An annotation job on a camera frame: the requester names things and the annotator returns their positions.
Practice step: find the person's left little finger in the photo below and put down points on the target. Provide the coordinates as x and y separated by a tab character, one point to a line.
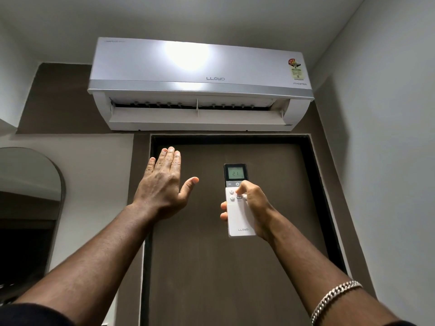
150	166

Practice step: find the arched wall mirror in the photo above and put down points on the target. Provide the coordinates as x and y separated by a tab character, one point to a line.
27	220

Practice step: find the white wall air conditioner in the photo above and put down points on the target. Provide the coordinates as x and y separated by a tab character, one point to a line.
204	64

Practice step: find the dark door frame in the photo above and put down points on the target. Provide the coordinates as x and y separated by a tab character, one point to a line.
316	186

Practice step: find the dark brown wooden door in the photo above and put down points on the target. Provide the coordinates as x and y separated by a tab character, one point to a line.
210	274

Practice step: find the person's left hand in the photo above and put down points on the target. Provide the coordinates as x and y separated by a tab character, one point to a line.
161	190

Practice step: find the colourful energy label sticker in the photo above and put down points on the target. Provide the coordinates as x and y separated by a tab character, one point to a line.
295	69

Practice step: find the person's right forearm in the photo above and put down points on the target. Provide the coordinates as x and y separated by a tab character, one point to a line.
323	268

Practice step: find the person's left middle finger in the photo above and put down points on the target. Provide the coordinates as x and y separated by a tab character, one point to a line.
170	161

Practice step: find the black sleeve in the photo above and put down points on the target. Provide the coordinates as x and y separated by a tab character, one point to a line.
30	315

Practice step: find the person's right thumb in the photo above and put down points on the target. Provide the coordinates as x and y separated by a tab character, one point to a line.
246	188

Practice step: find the person's right hand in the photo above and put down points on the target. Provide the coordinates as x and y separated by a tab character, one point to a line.
260	210

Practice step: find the white air conditioner remote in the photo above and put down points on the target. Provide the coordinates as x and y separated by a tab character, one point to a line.
239	220

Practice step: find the person's left thumb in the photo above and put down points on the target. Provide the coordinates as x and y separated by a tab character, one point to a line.
189	187

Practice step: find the person's left forearm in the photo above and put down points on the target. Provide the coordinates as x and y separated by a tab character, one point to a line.
95	254

